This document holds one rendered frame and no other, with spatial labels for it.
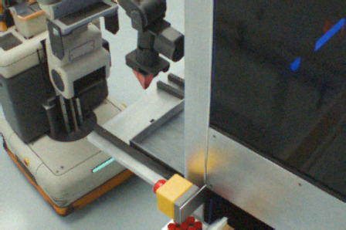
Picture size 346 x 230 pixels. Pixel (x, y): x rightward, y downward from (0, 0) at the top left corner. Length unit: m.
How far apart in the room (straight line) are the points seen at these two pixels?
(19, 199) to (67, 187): 0.43
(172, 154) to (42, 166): 1.00
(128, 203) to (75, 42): 0.90
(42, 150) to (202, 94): 1.48
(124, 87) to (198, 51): 2.20
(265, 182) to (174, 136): 0.51
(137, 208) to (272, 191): 1.45
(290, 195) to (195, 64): 0.31
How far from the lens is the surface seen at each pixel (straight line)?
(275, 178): 0.90
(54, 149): 2.27
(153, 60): 1.14
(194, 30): 0.83
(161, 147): 1.35
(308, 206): 0.90
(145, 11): 1.03
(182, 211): 1.04
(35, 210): 2.41
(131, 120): 1.44
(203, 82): 0.88
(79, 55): 1.89
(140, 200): 2.35
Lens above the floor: 1.84
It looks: 41 degrees down
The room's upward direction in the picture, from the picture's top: 1 degrees counter-clockwise
